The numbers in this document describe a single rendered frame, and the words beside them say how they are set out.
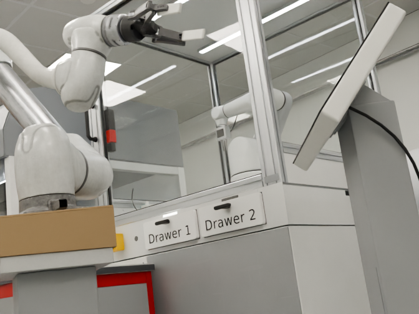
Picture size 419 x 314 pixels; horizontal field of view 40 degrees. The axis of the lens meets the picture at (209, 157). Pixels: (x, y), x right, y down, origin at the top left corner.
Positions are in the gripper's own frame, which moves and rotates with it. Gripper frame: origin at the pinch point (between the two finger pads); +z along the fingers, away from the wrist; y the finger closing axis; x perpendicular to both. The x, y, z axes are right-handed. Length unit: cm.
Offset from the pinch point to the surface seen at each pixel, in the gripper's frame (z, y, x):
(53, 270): -28, 0, -69
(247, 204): -4, -64, -35
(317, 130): 35.9, -7.5, -29.1
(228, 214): -13, -67, -38
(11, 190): -130, -75, -30
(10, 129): -136, -71, -1
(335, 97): 42.7, 2.9, -25.4
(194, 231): -29, -72, -44
